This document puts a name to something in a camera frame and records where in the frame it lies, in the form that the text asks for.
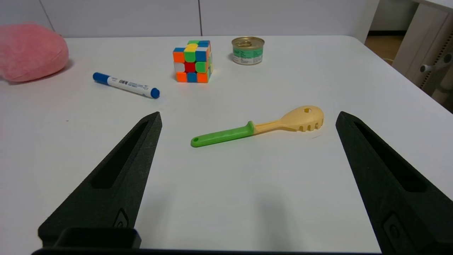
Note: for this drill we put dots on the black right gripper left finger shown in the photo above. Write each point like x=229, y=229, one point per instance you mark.
x=131, y=177

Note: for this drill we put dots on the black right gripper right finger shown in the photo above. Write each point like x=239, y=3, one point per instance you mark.
x=396, y=184

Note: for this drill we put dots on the blue and white marker pen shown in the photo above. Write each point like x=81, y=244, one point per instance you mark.
x=125, y=85

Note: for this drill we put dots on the white table leg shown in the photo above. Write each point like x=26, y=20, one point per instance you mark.
x=444, y=86

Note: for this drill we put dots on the multicoloured puzzle cube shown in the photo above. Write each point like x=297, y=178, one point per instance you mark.
x=191, y=62

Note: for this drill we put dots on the pink peach plush toy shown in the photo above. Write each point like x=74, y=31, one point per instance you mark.
x=30, y=51

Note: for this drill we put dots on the small tin can green label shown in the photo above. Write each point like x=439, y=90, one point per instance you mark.
x=247, y=51

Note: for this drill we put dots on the white side table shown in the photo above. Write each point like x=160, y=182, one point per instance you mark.
x=439, y=3

